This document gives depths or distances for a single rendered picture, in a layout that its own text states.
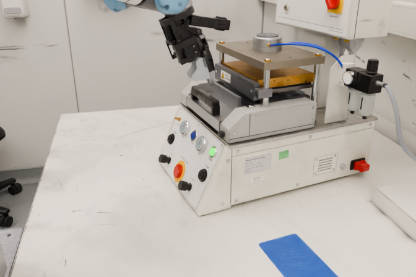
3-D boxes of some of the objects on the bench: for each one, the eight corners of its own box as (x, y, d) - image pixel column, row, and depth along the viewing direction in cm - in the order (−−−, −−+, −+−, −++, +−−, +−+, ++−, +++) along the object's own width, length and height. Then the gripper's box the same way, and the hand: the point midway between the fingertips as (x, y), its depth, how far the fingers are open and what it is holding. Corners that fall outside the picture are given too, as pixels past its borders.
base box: (297, 132, 146) (301, 87, 140) (375, 179, 115) (385, 123, 108) (157, 159, 126) (154, 108, 120) (204, 225, 94) (204, 161, 88)
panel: (158, 161, 124) (181, 106, 121) (195, 212, 99) (225, 144, 96) (153, 159, 123) (175, 104, 120) (188, 211, 98) (218, 143, 95)
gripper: (154, 17, 98) (184, 91, 108) (166, 21, 90) (197, 101, 100) (185, 3, 100) (211, 77, 110) (199, 6, 92) (226, 86, 102)
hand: (212, 80), depth 105 cm, fingers closed
